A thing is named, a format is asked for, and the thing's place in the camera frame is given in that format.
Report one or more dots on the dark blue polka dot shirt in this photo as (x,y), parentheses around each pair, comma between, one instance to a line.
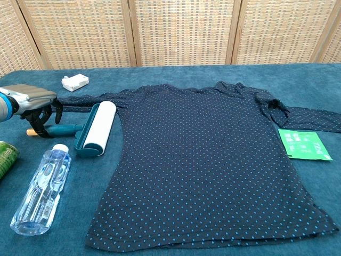
(199,160)

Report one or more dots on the woven wooden folding screen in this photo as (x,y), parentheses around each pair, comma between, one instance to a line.
(181,32)

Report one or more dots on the green drink can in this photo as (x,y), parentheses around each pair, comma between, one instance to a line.
(6,158)

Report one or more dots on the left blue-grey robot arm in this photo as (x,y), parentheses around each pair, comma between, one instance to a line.
(4,109)

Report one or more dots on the teal tablecloth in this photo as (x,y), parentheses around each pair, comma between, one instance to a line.
(170,74)

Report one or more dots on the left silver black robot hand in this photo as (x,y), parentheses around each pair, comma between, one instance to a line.
(32,97)

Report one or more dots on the teal white lint roller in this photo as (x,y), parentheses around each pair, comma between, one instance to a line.
(100,125)

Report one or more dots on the small white box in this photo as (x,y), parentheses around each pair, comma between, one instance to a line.
(76,82)

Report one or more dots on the clear plastic water bottle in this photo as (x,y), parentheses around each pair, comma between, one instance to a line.
(42,186)

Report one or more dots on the green foil packet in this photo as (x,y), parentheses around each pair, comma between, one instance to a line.
(303,145)

